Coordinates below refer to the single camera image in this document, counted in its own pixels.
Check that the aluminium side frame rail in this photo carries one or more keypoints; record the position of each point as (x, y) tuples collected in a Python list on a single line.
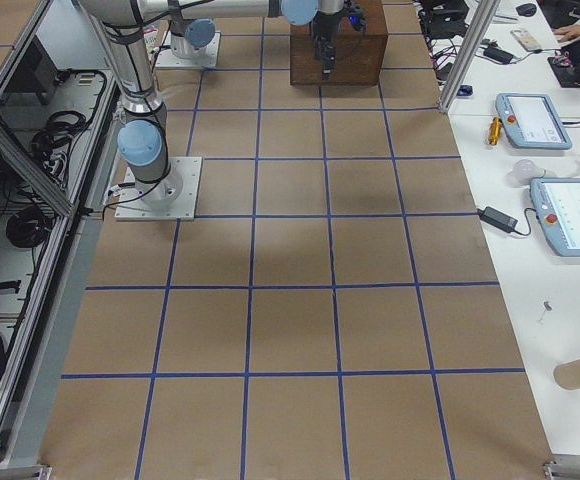
[(58, 127)]

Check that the black computer mouse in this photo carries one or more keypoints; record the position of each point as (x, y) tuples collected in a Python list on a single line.
[(526, 9)]

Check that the near teach pendant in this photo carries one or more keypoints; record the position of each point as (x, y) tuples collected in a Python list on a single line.
[(557, 204)]

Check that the person hand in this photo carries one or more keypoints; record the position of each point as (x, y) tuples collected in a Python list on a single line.
[(567, 33)]

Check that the smartphone patterned case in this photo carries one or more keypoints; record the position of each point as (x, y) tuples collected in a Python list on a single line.
[(526, 40)]

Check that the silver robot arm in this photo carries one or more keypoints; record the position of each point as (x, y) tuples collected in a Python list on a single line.
[(142, 141), (193, 30)]

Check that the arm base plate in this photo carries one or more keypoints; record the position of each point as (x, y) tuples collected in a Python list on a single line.
[(188, 57), (173, 198)]

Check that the far teach pendant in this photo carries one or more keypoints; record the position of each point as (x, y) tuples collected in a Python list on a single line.
[(530, 121)]

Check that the teach pendant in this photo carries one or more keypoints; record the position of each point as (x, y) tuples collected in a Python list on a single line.
[(557, 204), (530, 121)]

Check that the white light bulb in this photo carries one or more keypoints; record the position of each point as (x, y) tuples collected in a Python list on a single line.
[(524, 171)]

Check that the black power adapter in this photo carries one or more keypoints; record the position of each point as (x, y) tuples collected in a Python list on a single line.
[(497, 219)]

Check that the dark wooden drawer cabinet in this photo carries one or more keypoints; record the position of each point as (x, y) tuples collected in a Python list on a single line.
[(362, 53)]

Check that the small blue object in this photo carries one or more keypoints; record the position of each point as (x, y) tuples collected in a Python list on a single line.
[(465, 91)]

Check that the aluminium frame post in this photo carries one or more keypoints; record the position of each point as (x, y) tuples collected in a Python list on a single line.
[(476, 31)]

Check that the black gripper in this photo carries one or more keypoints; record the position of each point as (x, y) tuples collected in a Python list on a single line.
[(326, 25)]

